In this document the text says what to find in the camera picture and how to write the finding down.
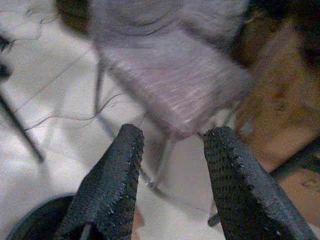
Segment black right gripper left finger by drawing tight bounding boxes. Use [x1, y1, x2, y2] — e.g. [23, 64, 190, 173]
[53, 123, 145, 240]

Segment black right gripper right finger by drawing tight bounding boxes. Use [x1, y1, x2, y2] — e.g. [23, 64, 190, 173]
[202, 126, 320, 240]

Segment black round bin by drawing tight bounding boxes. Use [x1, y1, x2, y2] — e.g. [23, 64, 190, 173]
[6, 194, 76, 240]

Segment black metal table bar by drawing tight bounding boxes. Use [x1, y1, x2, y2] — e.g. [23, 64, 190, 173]
[270, 138, 320, 179]

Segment black metal table leg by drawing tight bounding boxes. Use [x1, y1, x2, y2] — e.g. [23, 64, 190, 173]
[0, 93, 45, 165]

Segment brown wooden table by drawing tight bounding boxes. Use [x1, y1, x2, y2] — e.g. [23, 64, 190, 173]
[229, 14, 320, 226]

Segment grey plastic chair metal legs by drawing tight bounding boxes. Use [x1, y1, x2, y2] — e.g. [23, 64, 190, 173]
[89, 0, 255, 227]

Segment thin grey floor cable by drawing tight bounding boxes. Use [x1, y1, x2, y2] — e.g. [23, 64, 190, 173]
[14, 91, 126, 134]

